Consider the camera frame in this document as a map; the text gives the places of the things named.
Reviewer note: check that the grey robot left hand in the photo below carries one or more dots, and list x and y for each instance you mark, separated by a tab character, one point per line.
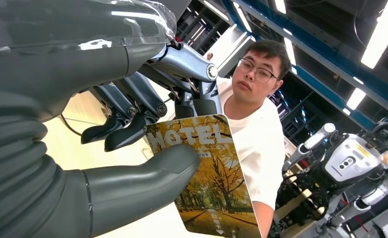
65	39

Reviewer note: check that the hotel key card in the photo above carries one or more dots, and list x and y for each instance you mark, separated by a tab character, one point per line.
216	184

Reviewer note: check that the person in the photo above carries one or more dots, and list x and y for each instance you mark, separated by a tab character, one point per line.
256	138

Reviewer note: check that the eyeglasses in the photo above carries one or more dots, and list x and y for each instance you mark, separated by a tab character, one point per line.
262	75

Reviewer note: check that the ceiling light panel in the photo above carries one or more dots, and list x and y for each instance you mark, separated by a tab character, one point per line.
384	29
356	98
289	51
280	6

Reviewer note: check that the standing humanoid robot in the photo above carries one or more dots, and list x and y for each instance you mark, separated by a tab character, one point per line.
348	161

